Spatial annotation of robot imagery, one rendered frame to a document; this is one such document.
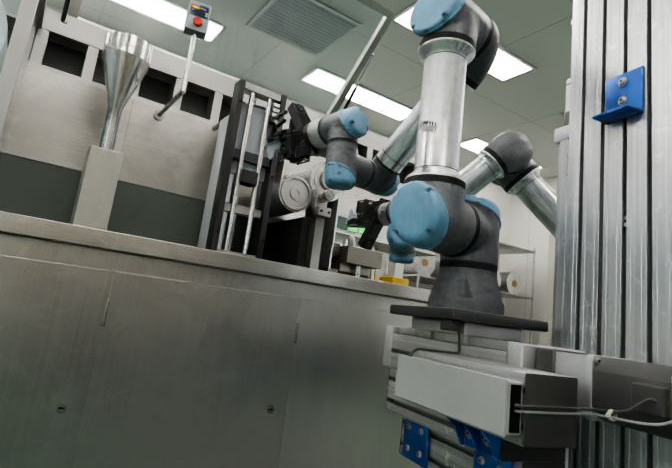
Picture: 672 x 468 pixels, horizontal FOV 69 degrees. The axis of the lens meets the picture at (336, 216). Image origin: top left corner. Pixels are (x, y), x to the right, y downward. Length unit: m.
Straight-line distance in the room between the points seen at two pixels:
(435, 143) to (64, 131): 1.29
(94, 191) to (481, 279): 1.09
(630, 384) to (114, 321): 0.99
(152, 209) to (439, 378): 1.33
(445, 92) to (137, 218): 1.21
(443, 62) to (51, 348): 1.00
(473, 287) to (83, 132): 1.38
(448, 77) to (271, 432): 0.98
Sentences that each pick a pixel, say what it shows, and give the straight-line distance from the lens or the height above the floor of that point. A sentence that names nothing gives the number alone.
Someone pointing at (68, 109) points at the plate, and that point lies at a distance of 1.89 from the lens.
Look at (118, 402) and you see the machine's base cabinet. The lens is 1.27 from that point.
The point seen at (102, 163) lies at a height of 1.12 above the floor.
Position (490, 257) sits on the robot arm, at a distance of 1.02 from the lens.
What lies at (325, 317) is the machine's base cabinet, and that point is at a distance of 1.44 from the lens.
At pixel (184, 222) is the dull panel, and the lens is 1.90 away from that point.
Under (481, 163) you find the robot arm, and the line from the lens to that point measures 1.37.
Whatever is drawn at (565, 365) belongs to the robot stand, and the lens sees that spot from 0.82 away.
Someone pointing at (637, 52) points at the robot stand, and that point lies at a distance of 1.09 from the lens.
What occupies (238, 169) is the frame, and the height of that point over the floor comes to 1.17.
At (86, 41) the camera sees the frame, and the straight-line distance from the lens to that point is 1.98.
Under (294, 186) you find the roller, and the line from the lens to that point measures 1.72.
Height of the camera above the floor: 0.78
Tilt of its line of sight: 11 degrees up
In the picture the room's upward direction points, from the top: 7 degrees clockwise
